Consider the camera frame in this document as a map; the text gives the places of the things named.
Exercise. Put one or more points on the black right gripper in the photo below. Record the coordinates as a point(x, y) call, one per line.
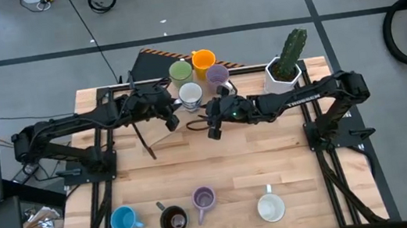
point(219, 111)

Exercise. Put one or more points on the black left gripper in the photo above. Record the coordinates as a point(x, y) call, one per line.
point(156, 101)

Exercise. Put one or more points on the blue and white patterned mug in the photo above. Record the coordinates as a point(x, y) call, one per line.
point(190, 95)

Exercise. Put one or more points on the green mug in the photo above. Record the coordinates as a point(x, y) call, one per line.
point(181, 73)

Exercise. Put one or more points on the orange mug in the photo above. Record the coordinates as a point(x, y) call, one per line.
point(203, 60)

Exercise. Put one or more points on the lilac ribbed mug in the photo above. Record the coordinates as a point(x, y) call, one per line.
point(203, 198)

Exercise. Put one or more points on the light blue mug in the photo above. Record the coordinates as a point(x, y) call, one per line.
point(123, 219)

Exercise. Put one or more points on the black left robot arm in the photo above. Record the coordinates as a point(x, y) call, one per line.
point(71, 123)

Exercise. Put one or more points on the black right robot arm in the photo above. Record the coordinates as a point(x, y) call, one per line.
point(296, 99)

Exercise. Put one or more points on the wooden shelf with black legs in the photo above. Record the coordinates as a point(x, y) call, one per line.
point(158, 129)

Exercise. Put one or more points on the black panel with striped edge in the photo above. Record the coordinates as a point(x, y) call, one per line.
point(154, 65)

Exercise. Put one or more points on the green cactus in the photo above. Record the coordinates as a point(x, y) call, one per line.
point(292, 53)

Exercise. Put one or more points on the plain white mug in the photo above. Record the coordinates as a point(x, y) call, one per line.
point(271, 207)

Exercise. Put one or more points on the black remote control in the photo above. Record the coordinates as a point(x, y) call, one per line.
point(24, 175)

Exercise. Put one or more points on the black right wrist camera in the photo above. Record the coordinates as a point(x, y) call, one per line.
point(214, 131)

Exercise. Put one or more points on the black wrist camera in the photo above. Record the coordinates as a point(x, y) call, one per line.
point(214, 131)
point(172, 123)

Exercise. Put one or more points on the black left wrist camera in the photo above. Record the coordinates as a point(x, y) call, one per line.
point(172, 123)

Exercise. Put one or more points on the black table frame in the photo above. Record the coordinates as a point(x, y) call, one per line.
point(253, 69)

